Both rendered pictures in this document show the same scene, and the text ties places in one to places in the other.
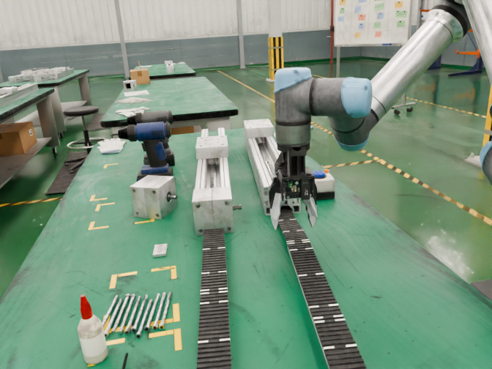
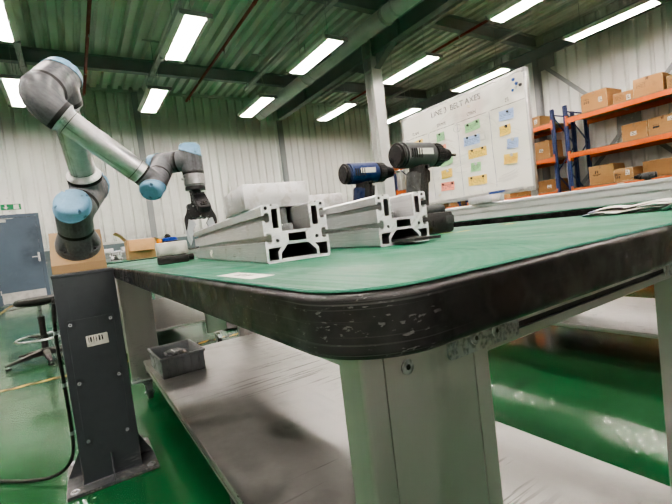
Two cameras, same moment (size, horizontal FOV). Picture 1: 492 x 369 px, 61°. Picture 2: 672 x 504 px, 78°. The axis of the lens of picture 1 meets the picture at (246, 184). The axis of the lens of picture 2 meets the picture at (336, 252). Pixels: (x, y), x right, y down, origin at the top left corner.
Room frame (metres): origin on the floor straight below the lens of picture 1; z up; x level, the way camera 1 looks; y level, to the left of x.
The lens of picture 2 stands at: (2.46, -0.24, 0.82)
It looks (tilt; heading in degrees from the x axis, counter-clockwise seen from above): 3 degrees down; 158
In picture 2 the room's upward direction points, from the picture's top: 7 degrees counter-clockwise
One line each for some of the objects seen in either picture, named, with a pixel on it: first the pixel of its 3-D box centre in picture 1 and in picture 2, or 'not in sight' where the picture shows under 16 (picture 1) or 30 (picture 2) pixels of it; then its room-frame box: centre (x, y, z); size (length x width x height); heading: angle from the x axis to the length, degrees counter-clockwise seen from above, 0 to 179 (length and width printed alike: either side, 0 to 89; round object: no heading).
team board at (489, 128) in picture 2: not in sight; (466, 197); (-0.80, 2.54, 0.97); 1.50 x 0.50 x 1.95; 10
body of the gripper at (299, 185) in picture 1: (294, 170); (197, 203); (0.87, -0.11, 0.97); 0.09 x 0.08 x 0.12; 3
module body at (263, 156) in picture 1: (265, 159); (238, 239); (1.47, -0.08, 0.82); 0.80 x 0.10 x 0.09; 3
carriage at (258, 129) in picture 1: (258, 131); (264, 208); (1.72, -0.06, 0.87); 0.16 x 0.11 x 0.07; 3
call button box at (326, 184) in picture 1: (315, 185); (174, 251); (1.20, -0.21, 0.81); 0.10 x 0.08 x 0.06; 93
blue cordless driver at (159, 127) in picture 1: (143, 155); (375, 200); (1.39, 0.34, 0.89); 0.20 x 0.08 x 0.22; 96
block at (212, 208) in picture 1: (217, 209); not in sight; (1.02, 0.08, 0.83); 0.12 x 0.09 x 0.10; 93
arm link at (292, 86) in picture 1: (293, 96); (190, 159); (0.88, -0.11, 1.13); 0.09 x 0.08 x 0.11; 64
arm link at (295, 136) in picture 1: (294, 132); (193, 181); (0.88, -0.11, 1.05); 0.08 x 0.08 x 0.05
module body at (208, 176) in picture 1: (214, 163); (312, 230); (1.46, 0.11, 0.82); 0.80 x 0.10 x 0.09; 3
